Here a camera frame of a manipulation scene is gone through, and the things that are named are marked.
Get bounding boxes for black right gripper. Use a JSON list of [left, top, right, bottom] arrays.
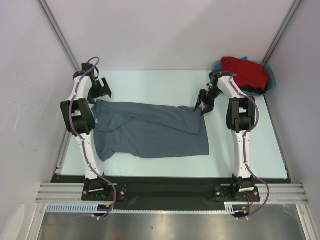
[[195, 86, 223, 115]]

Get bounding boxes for grey blue t shirt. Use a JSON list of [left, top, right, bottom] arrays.
[[91, 100, 210, 162]]

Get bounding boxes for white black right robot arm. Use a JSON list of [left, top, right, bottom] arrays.
[[194, 70, 259, 202]]

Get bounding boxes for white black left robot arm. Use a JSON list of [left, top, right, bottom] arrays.
[[60, 57, 112, 200]]

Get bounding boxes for blue plastic basket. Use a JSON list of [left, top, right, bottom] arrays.
[[212, 57, 276, 96]]

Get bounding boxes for black t shirt in basket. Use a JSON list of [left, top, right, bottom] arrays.
[[241, 67, 272, 96]]

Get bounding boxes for red t shirt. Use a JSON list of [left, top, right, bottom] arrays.
[[221, 56, 263, 88]]

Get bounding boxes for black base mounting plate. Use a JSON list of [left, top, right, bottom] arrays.
[[50, 175, 291, 211]]

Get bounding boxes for left aluminium corner post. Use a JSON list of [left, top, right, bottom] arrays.
[[36, 0, 81, 72]]

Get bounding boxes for aluminium corner post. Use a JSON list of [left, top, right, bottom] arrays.
[[262, 0, 304, 64], [36, 0, 81, 72]]

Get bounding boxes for slotted grey cable duct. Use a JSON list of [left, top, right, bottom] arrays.
[[46, 203, 248, 215]]

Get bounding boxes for right aluminium corner post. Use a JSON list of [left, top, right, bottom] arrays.
[[262, 0, 304, 64]]

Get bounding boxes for aluminium front frame rail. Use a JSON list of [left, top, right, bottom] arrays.
[[36, 183, 309, 205]]

